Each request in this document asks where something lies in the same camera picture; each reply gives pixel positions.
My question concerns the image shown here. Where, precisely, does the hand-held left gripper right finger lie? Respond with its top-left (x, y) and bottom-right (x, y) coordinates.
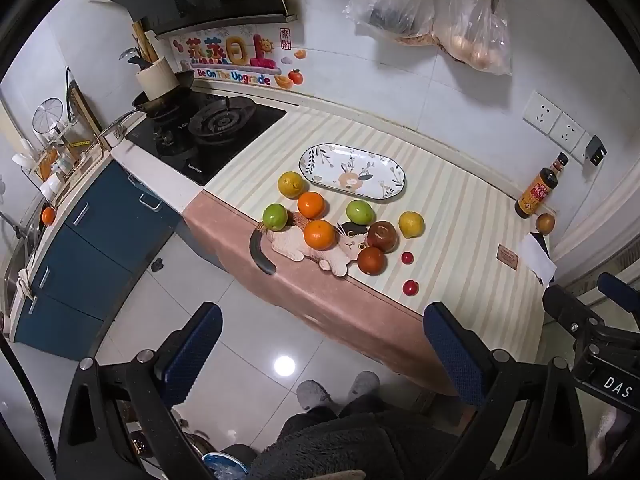
top-left (423, 301), bottom-right (592, 480)

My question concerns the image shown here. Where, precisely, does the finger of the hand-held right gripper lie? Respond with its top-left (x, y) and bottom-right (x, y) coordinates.
top-left (597, 272), bottom-right (640, 313)
top-left (542, 284), bottom-right (603, 348)

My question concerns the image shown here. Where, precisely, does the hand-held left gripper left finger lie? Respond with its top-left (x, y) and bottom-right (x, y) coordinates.
top-left (56, 301), bottom-right (224, 480)

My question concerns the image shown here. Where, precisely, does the red-brown apple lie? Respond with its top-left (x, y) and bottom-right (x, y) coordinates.
top-left (357, 246), bottom-right (387, 275)

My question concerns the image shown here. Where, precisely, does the yellow citrus fruit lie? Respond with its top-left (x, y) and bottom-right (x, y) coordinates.
top-left (278, 171), bottom-right (306, 199)
top-left (398, 211), bottom-right (425, 239)

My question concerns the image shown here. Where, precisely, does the dark red apple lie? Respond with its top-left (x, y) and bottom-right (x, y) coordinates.
top-left (367, 220), bottom-right (399, 253)

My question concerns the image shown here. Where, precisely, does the green apple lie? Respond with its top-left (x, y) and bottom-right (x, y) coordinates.
top-left (346, 199), bottom-right (375, 225)
top-left (262, 203), bottom-right (289, 232)

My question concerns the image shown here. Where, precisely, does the oval floral ceramic plate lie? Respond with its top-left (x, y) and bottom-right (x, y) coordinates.
top-left (298, 143), bottom-right (408, 203)

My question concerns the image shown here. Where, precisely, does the person's right forearm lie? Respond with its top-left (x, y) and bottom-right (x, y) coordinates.
top-left (586, 402), bottom-right (640, 477)

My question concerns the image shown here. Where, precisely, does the white paper sheet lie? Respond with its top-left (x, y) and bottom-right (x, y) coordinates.
top-left (517, 232), bottom-right (557, 287)

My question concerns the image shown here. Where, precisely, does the grey slipper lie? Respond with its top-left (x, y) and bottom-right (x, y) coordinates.
top-left (348, 371), bottom-right (381, 401)
top-left (296, 380), bottom-right (333, 411)

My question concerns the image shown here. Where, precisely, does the blue bowl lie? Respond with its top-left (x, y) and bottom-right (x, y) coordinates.
top-left (201, 452), bottom-right (249, 480)

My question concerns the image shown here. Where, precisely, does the soy sauce bottle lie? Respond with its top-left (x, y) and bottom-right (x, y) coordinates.
top-left (515, 152), bottom-right (570, 220)

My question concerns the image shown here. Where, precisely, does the black plug adapter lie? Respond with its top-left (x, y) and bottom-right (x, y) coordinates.
top-left (584, 135), bottom-right (608, 167)

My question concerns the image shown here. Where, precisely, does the blue kitchen cabinet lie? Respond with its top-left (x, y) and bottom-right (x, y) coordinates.
top-left (12, 160), bottom-right (182, 362)

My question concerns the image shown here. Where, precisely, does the striped cat-print table mat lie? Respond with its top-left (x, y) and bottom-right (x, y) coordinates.
top-left (182, 105), bottom-right (558, 397)

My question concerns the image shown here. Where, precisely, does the metal sink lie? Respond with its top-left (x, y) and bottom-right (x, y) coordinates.
top-left (0, 207), bottom-right (48, 313)

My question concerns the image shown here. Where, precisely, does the black gas stove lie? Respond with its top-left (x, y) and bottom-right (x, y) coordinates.
top-left (125, 91), bottom-right (288, 187)

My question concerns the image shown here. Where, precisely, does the metal dish rack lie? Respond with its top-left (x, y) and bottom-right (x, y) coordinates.
top-left (10, 66), bottom-right (110, 202)

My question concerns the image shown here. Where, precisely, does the black wok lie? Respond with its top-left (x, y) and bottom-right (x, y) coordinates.
top-left (96, 71), bottom-right (197, 138)

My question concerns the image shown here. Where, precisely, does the beige utensil holder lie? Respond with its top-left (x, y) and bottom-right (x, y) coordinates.
top-left (135, 57), bottom-right (178, 101)

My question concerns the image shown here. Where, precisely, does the plastic bag with onions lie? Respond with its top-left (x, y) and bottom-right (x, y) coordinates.
top-left (431, 0), bottom-right (514, 77)

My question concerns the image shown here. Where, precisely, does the plastic bag with dark contents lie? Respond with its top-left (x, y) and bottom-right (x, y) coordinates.
top-left (343, 0), bottom-right (437, 45)

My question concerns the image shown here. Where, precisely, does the colourful wall sticker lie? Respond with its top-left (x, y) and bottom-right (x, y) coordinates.
top-left (171, 24), bottom-right (307, 90)

